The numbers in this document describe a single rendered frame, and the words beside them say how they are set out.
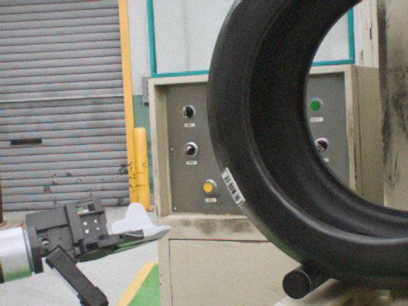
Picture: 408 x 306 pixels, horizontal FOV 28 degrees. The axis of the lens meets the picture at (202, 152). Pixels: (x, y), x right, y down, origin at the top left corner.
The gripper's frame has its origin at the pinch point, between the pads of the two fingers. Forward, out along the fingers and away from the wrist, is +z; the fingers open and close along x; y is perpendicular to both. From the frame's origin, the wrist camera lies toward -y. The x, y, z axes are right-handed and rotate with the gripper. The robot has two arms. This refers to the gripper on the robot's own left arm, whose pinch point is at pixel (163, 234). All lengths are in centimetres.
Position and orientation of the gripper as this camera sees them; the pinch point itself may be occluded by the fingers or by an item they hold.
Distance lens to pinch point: 127.4
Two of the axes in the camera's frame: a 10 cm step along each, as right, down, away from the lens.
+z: 9.5, -1.9, 2.6
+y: -2.6, -9.3, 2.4
